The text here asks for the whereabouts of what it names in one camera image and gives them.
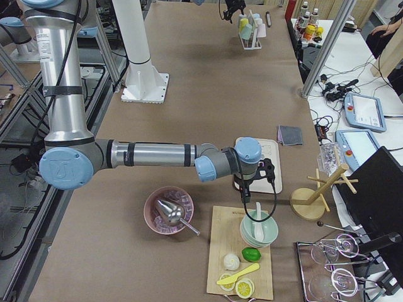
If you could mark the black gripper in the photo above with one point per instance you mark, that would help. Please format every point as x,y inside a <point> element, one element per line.
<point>232,7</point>
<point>243,183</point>

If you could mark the green cup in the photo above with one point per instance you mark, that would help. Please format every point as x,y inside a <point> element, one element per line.
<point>246,32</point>

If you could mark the yellow cup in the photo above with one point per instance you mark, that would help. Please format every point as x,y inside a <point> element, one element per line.
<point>242,23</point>

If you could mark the pink cup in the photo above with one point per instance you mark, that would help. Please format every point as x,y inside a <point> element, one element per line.
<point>261,31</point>

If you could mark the clear plastic cup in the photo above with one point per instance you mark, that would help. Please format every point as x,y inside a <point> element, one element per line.
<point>327,158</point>

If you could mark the black metal cylinder tool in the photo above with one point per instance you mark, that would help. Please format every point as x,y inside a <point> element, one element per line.
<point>268,19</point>

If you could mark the white ceramic spoon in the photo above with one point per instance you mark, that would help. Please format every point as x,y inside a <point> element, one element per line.
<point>258,229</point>

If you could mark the green stacked bowls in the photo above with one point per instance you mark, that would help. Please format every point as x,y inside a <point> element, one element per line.
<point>270,232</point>

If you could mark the bamboo cutting board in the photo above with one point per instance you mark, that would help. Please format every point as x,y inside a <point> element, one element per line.
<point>226,238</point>

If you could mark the wooden mug tree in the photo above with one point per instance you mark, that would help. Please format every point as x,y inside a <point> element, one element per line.
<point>310,204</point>

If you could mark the green lime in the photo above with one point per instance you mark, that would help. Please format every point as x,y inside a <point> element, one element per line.
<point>251,254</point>

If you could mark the pink bowl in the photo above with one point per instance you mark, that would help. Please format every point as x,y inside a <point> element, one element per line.
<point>154,219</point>

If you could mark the grey folded cloth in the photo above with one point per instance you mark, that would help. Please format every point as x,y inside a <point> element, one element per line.
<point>289,135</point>

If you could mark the white steamed bun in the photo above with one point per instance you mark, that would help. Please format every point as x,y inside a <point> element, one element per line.
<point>231,262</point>

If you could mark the metal scoop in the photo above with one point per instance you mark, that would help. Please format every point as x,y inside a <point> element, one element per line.
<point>173,214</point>

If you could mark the yellow plastic knife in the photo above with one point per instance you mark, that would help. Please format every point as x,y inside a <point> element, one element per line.
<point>233,278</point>

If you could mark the lemon half slice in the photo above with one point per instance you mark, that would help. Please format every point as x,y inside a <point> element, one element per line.
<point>227,287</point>

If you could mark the teach pendant near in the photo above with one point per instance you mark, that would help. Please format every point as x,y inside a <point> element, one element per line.
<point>357,146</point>

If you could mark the teach pendant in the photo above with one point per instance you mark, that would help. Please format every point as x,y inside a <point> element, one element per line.
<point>357,146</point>
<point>364,112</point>

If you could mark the black monitor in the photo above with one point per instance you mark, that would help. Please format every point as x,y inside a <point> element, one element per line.
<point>377,203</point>

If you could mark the teach pendant far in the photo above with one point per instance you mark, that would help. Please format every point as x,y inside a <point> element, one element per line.
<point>364,112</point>

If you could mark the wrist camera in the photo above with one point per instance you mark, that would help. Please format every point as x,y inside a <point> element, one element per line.
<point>267,170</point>

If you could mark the white wire cup rack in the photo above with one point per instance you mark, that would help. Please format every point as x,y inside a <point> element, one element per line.
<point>253,43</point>

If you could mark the aluminium frame post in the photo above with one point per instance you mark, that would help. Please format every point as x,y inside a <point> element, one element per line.
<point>330,40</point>

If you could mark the wire glass rack tray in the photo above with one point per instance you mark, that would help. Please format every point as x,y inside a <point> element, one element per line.
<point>326,270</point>

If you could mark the white pedestal column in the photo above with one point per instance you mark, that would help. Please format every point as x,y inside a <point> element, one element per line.
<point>143,82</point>

